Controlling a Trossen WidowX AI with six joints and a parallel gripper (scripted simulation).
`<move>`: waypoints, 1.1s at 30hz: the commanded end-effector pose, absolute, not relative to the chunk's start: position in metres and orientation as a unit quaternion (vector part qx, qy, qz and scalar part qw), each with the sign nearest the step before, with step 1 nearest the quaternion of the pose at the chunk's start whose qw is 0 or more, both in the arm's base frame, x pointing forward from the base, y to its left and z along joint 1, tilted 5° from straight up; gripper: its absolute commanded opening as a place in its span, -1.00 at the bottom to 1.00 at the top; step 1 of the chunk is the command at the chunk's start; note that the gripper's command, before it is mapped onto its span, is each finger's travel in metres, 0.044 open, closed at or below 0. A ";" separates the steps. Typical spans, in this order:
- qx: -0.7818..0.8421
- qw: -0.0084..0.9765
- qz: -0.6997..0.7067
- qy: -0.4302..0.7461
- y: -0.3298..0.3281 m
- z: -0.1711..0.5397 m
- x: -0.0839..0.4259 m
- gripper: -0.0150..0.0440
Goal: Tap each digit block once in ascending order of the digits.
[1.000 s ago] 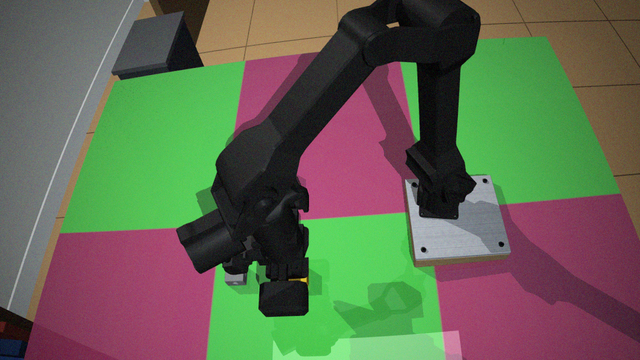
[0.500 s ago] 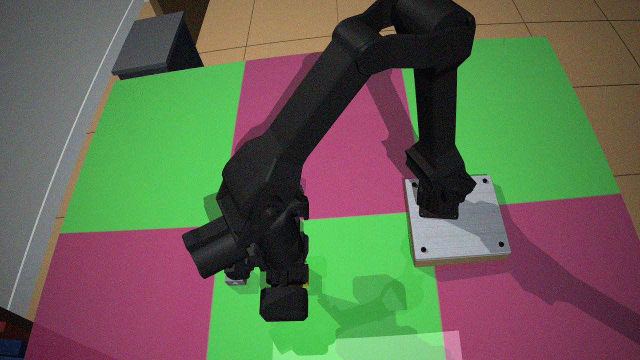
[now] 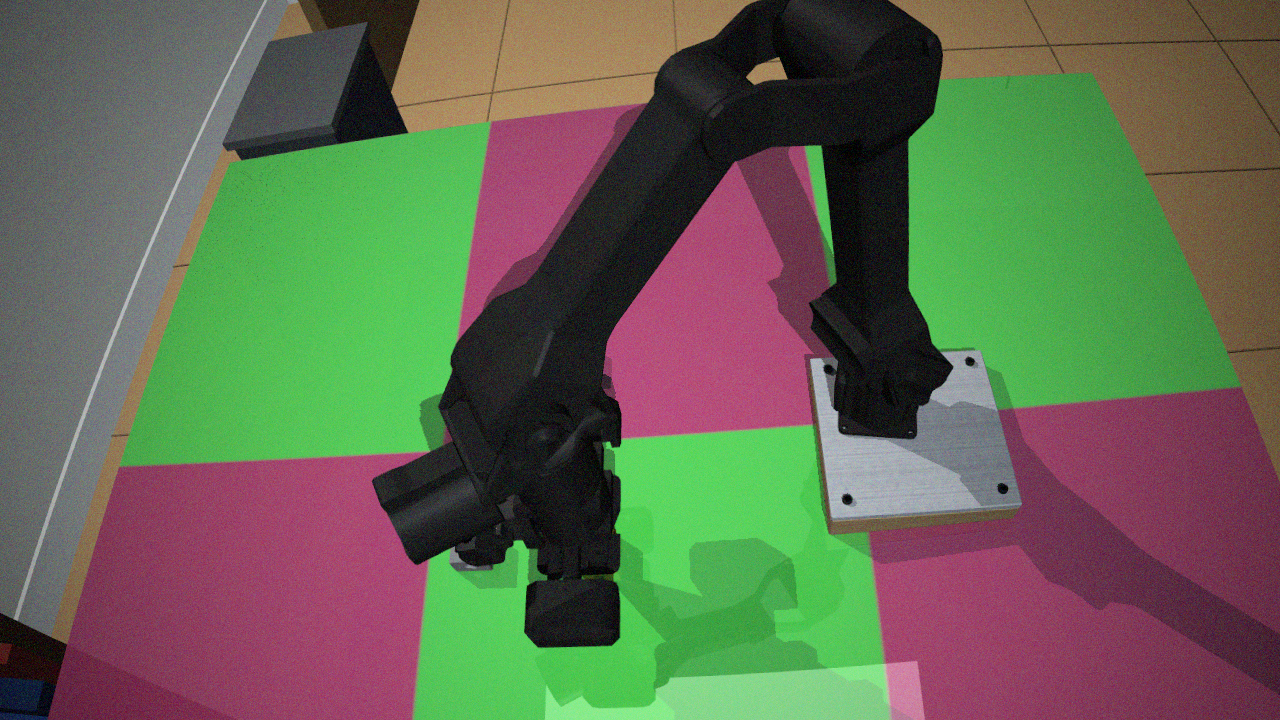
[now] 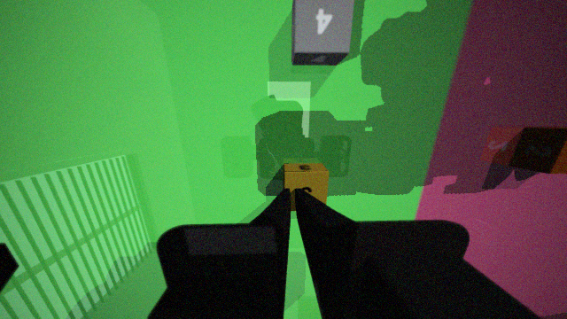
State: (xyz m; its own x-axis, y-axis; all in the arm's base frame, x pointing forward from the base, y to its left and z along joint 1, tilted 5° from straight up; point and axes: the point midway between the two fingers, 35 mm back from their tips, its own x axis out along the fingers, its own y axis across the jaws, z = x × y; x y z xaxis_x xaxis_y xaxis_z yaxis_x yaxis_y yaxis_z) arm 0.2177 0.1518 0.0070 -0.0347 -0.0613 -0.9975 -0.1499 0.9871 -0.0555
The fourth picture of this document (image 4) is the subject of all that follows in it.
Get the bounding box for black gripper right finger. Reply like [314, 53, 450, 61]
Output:
[295, 188, 470, 319]

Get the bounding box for yellow block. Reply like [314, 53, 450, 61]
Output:
[283, 163, 329, 211]

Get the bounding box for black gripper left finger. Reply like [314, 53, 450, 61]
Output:
[157, 189, 291, 319]

